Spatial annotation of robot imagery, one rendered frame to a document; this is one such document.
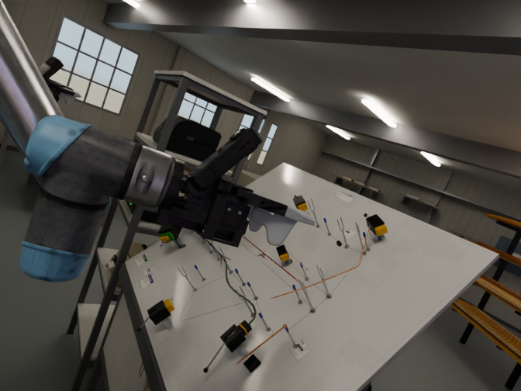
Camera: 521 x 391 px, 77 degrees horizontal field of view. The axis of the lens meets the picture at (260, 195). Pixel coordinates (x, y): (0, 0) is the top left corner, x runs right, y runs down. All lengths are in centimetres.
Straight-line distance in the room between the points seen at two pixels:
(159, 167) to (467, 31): 216
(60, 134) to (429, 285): 101
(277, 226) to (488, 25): 207
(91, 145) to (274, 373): 82
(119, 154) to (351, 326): 84
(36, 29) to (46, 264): 667
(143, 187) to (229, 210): 11
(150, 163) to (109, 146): 5
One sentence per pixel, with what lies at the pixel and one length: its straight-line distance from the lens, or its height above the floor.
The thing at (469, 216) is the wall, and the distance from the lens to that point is 1011.
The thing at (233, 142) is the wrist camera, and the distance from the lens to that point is 45.
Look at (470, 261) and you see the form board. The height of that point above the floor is 157.
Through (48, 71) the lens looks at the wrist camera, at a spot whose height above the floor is 162.
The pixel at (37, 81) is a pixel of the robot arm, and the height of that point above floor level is 162.
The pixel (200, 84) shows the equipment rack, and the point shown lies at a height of 183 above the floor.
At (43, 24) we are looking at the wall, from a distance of 708.
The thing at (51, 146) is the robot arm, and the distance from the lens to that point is 42.
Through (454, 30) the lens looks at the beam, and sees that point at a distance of 243.
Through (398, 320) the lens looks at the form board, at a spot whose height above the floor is 135.
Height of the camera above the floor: 165
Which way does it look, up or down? 7 degrees down
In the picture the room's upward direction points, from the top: 22 degrees clockwise
